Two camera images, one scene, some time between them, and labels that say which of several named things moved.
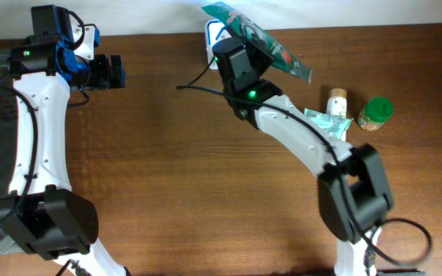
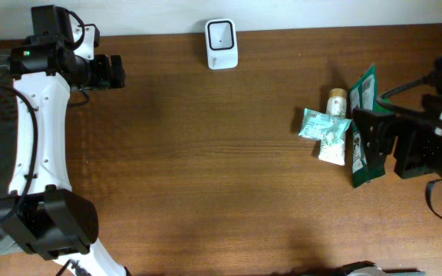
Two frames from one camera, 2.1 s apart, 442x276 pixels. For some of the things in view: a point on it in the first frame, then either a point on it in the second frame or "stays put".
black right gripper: [263, 56] -> [419, 154]
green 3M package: [282, 58] -> [364, 96]
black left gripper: [116, 71] stays put
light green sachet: [334, 126] stays put
